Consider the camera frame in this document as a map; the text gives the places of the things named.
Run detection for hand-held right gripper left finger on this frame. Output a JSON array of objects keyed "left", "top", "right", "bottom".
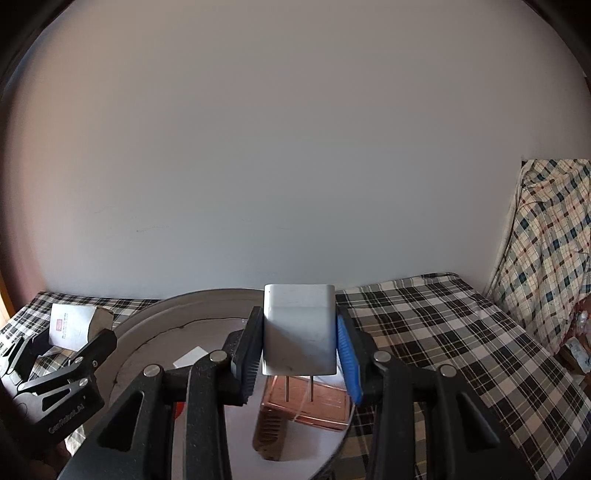
[{"left": 55, "top": 305, "right": 265, "bottom": 480}]

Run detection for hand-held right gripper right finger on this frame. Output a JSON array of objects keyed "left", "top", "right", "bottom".
[{"left": 336, "top": 308, "right": 527, "bottom": 480}]

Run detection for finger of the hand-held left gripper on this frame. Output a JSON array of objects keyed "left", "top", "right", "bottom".
[
  {"left": 0, "top": 333, "right": 51, "bottom": 386},
  {"left": 17, "top": 329, "right": 118, "bottom": 416}
]

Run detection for small cardboard box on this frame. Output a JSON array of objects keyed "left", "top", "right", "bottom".
[{"left": 48, "top": 302, "right": 115, "bottom": 352}]

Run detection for copper transparent box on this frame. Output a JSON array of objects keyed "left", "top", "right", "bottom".
[{"left": 252, "top": 375, "right": 354, "bottom": 462}]

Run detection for white charger plug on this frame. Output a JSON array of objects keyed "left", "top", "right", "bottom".
[{"left": 262, "top": 283, "right": 337, "bottom": 402}]

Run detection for round metal tin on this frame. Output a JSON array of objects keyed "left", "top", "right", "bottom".
[{"left": 71, "top": 288, "right": 356, "bottom": 480}]

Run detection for white paper card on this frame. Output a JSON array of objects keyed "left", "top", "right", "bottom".
[{"left": 173, "top": 346, "right": 208, "bottom": 370}]

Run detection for black white checked tablecloth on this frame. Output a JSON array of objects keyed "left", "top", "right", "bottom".
[{"left": 0, "top": 272, "right": 591, "bottom": 480}]

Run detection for beige checked draped cloth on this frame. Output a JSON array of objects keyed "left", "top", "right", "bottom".
[{"left": 489, "top": 158, "right": 591, "bottom": 356}]

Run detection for clear plastic bag with items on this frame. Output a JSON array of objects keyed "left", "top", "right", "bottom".
[{"left": 561, "top": 295, "right": 591, "bottom": 374}]

